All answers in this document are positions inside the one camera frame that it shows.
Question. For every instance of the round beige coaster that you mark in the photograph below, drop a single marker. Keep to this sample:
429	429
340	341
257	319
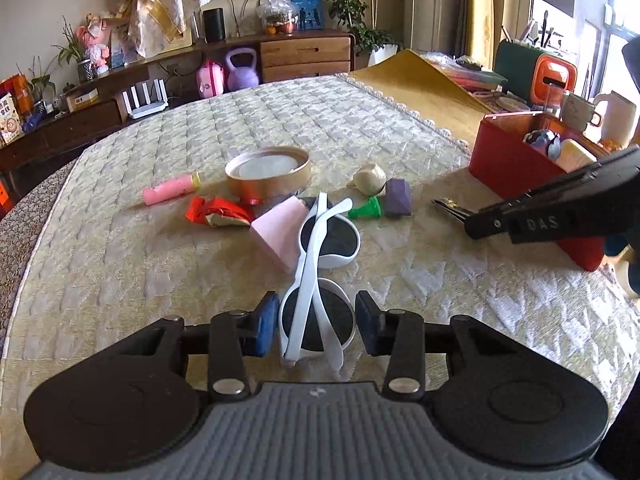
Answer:
512	105

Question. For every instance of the pile of plastic folders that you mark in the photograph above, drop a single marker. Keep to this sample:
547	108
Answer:
465	72

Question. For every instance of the floral cloth drape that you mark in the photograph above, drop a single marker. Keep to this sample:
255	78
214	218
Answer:
165	0

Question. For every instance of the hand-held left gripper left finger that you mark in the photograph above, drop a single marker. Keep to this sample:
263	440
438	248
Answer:
265	325

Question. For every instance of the tall potted green plant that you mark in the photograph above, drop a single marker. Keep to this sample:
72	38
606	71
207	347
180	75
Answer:
350	10

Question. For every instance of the orange appliance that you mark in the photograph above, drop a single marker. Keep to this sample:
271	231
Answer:
545	90

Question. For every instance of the white sunglasses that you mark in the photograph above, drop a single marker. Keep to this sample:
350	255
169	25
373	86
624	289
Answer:
327	242

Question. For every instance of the cream shell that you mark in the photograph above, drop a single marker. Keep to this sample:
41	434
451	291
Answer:
370	179

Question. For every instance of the pink toy case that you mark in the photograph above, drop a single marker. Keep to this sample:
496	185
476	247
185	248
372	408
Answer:
210	80

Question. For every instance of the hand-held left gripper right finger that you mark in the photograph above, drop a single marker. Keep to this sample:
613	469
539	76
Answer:
367	327

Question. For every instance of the pink tube with yellow cap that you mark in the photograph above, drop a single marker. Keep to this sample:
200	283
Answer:
167	190

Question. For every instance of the white router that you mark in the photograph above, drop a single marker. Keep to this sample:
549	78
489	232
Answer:
145	105

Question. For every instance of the printed snack box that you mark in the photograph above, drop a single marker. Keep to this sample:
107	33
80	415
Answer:
10	122

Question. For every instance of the black speaker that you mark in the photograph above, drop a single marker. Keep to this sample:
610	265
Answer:
214	25

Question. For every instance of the beige curtain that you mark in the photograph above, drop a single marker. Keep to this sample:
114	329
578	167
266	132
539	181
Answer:
435	5

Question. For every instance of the purple and blue ball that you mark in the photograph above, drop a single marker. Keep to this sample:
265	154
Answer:
542	141

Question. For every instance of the small white box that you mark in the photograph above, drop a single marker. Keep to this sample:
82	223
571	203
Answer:
82	100

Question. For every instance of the purple gem-shaped block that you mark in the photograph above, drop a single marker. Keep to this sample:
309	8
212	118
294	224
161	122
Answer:
397	197

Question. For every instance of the cream cylindrical bottle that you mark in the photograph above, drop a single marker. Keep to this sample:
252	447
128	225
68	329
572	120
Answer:
575	155

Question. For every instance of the white mug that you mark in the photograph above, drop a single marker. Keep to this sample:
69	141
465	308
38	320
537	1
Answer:
575	112

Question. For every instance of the red box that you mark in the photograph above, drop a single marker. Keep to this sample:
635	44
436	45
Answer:
500	160

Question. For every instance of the clear plastic bag with fruit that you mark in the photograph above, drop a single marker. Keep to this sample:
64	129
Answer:
277	17

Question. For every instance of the pink block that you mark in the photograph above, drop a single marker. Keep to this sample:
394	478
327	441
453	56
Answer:
280	232

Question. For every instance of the green pawn piece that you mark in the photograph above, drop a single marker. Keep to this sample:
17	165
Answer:
370	207

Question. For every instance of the green case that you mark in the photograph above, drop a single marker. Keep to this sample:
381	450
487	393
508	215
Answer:
515	67

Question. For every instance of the orange box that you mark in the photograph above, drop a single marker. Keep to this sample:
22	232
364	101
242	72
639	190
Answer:
4	200

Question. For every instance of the purple kettlebell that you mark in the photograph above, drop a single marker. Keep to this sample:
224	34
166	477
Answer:
242	77

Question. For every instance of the pink doll figure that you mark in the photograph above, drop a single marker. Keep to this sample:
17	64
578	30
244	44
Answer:
95	40

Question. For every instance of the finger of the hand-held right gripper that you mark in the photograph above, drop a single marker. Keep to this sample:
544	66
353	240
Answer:
487	224
600	172

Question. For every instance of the blue printed bag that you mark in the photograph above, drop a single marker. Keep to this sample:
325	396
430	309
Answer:
310	12

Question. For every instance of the small plant in glass vase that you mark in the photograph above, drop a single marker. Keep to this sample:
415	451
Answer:
85	67

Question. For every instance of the wooden media cabinet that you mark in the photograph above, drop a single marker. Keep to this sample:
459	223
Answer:
300	52

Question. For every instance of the golden mat with lace trim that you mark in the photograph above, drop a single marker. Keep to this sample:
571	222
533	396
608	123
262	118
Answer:
415	90

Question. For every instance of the red snack packet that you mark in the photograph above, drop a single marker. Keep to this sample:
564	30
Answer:
220	208

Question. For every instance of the orange paper bag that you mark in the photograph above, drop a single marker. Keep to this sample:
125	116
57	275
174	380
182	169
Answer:
15	85

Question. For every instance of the white pitcher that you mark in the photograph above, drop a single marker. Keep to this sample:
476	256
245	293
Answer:
620	120

